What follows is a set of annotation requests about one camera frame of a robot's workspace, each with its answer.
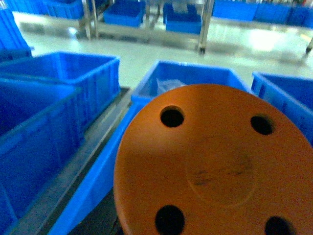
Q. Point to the blue bin left rear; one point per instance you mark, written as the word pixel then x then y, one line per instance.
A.
pixel 95 75

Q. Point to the blue bin left front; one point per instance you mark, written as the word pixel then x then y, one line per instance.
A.
pixel 39 131

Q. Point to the blue bin right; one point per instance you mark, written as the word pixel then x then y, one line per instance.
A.
pixel 291 95

